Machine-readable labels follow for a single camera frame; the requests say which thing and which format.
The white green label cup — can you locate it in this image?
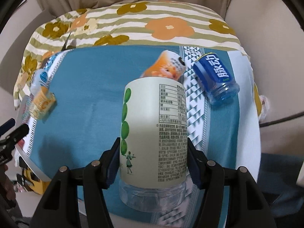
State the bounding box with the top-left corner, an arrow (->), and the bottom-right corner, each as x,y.
120,77 -> 188,213

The yellow orange label cup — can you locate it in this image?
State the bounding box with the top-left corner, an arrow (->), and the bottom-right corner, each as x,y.
29,86 -> 56,120

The white blue logo cup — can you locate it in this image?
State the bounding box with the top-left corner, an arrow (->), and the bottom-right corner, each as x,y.
29,68 -> 48,96

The blue label plastic cup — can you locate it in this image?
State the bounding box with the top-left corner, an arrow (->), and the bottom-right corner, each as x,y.
193,52 -> 240,107

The orange label plastic cup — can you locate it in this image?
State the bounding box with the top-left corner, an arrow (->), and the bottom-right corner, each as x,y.
141,50 -> 186,81

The person left hand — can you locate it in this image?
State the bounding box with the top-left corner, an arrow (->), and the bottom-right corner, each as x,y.
1,164 -> 16,201

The blue jeans leg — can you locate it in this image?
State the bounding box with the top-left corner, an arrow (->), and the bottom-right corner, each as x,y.
258,153 -> 303,218

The teal patterned cloth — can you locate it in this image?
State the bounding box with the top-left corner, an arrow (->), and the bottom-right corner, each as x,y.
24,45 -> 261,178

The white plastic bag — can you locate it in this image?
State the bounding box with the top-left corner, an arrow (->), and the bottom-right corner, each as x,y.
259,95 -> 271,122

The floral striped quilt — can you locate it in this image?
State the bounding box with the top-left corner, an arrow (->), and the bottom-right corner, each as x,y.
13,0 -> 263,117

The black cable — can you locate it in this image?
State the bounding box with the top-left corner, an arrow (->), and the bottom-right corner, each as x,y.
259,111 -> 304,128

